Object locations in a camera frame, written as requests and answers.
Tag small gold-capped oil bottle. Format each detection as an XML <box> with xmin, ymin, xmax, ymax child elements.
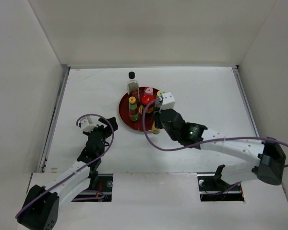
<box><xmin>151</xmin><ymin>122</ymin><xmax>160</xmax><ymax>135</ymax></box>

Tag yellow-capped spice shaker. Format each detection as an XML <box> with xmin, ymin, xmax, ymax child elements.
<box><xmin>155</xmin><ymin>91</ymin><xmax>164</xmax><ymax>107</ymax></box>

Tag red-lidded sauce jar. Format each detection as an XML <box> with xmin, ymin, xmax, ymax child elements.
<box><xmin>139</xmin><ymin>94</ymin><xmax>155</xmax><ymax>115</ymax></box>

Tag green-labelled chili sauce bottle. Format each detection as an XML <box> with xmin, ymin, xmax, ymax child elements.
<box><xmin>128</xmin><ymin>96</ymin><xmax>139</xmax><ymax>121</ymax></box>

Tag pink-capped spice shaker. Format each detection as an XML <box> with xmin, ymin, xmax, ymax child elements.
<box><xmin>144</xmin><ymin>87</ymin><xmax>154</xmax><ymax>96</ymax></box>

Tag tall black-capped sauce bottle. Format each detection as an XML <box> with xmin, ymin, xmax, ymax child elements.
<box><xmin>127</xmin><ymin>71</ymin><xmax>140</xmax><ymax>104</ymax></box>

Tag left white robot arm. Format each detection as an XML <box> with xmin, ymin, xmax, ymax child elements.
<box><xmin>15</xmin><ymin>114</ymin><xmax>118</xmax><ymax>230</ymax></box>

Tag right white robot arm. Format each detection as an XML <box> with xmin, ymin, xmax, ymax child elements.
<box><xmin>155</xmin><ymin>109</ymin><xmax>286</xmax><ymax>190</ymax></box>

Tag round red tray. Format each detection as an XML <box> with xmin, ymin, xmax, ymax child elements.
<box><xmin>118</xmin><ymin>93</ymin><xmax>154</xmax><ymax>132</ymax></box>

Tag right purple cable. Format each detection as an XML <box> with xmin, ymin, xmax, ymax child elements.
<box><xmin>141</xmin><ymin>97</ymin><xmax>288</xmax><ymax>168</ymax></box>

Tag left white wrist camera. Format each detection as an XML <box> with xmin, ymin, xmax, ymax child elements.
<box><xmin>78</xmin><ymin>116</ymin><xmax>97</xmax><ymax>133</ymax></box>

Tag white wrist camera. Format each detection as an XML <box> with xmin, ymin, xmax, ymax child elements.
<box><xmin>78</xmin><ymin>116</ymin><xmax>97</xmax><ymax>133</ymax></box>
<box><xmin>158</xmin><ymin>92</ymin><xmax>175</xmax><ymax>110</ymax></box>

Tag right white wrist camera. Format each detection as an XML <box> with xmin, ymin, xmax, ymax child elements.
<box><xmin>158</xmin><ymin>92</ymin><xmax>175</xmax><ymax>110</ymax></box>

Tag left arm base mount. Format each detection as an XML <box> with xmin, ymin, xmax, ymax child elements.
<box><xmin>72</xmin><ymin>171</ymin><xmax>113</xmax><ymax>202</ymax></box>

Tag left metal frame rail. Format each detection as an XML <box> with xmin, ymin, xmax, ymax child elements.
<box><xmin>36</xmin><ymin>64</ymin><xmax>71</xmax><ymax>173</ymax></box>

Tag metal frame rail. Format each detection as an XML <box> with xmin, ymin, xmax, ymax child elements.
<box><xmin>36</xmin><ymin>64</ymin><xmax>71</xmax><ymax>173</ymax></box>
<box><xmin>232</xmin><ymin>66</ymin><xmax>259</xmax><ymax>137</ymax></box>

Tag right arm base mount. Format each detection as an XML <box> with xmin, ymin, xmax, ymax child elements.
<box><xmin>197</xmin><ymin>165</ymin><xmax>244</xmax><ymax>202</ymax></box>

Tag right metal frame rail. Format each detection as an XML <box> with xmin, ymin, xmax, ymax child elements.
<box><xmin>232</xmin><ymin>66</ymin><xmax>259</xmax><ymax>137</ymax></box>

